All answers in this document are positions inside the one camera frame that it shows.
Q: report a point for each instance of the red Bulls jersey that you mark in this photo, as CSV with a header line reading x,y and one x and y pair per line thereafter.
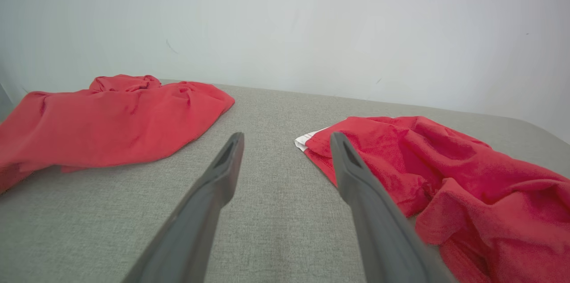
x,y
111,127

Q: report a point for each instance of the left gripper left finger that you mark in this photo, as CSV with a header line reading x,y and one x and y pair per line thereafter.
x,y
196,229

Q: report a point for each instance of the red Bulls 23 shorts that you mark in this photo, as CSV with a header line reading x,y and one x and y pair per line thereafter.
x,y
490,211

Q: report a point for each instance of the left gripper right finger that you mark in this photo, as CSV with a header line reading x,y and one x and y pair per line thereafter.
x,y
383,238

